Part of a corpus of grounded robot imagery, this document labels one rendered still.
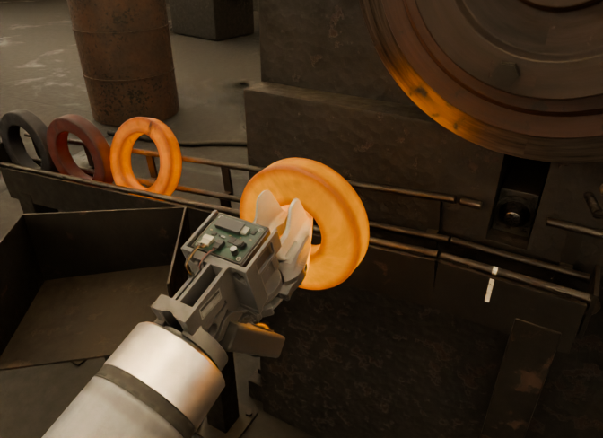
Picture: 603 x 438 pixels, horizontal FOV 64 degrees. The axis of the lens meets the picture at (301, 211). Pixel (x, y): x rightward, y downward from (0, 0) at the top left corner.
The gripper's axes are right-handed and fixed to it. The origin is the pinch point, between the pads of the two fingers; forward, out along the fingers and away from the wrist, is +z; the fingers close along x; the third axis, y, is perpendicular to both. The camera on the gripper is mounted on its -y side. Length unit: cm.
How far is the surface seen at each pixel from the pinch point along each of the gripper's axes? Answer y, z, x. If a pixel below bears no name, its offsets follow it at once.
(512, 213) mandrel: -17.5, 25.8, -19.4
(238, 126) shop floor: -139, 169, 164
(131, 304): -22.6, -9.6, 29.4
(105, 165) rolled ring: -23, 16, 62
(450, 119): 1.3, 19.9, -10.5
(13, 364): -19.2, -25.6, 35.3
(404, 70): 6.3, 21.3, -3.9
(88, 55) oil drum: -84, 140, 242
